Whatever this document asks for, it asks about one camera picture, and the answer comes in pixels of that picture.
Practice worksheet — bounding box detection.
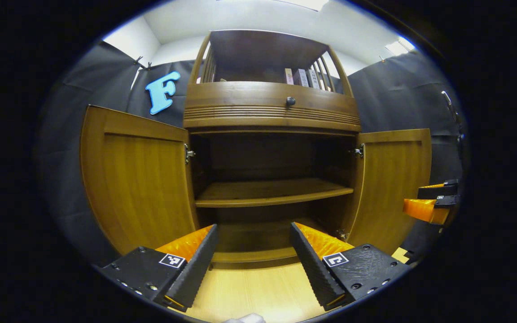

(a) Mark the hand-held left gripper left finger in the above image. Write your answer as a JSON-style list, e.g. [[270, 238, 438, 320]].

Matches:
[[99, 224, 220, 313]]

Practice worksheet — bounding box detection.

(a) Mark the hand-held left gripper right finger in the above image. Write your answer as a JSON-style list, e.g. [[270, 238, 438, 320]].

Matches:
[[290, 222, 414, 311]]

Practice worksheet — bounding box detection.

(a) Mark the wooden cabinet door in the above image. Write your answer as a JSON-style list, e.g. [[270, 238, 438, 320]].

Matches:
[[80, 105, 200, 256], [342, 129, 433, 255]]

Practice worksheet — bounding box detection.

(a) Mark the wooden inner shelf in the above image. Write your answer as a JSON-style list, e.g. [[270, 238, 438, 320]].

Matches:
[[194, 178, 355, 208]]

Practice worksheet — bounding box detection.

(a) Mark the ceiling light panel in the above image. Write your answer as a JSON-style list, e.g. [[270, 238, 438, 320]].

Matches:
[[385, 36, 416, 57]]

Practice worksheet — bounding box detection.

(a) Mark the wooden drawer with black knob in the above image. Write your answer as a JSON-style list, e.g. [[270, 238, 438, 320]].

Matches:
[[183, 82, 361, 133]]

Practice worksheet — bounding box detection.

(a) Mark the black backdrop cloth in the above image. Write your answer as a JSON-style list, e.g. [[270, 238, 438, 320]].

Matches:
[[36, 40, 470, 265]]

